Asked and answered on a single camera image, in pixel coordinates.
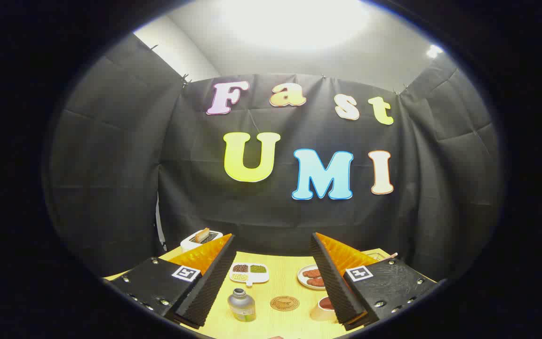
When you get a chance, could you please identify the silver bottle with green label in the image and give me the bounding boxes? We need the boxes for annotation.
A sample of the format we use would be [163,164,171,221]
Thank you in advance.
[227,288,257,323]

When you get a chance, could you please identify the black backdrop cloth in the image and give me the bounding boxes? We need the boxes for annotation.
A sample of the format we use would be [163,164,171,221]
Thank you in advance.
[45,33,504,283]

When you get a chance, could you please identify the white cup with wooden handle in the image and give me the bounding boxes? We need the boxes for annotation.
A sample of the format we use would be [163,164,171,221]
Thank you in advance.
[310,297,338,322]

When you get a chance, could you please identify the round cork coaster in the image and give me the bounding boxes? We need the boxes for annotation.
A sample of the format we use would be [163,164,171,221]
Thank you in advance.
[270,296,300,312]

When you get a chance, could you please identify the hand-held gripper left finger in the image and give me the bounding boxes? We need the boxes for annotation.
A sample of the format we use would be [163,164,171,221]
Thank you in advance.
[103,234,237,329]

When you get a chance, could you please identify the white round plate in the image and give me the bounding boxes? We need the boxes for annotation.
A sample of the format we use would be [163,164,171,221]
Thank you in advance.
[297,264,327,290]

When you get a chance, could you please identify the white toaster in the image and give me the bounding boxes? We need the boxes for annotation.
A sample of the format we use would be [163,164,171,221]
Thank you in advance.
[180,230,223,253]

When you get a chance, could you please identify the white divided dish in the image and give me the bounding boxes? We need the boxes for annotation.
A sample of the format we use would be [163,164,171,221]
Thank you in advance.
[229,263,270,287]

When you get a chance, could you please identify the wooden table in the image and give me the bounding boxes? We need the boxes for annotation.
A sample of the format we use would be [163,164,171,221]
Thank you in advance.
[104,245,436,339]

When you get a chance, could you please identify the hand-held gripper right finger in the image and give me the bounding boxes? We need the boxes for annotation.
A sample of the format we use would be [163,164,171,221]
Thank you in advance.
[311,232,442,331]

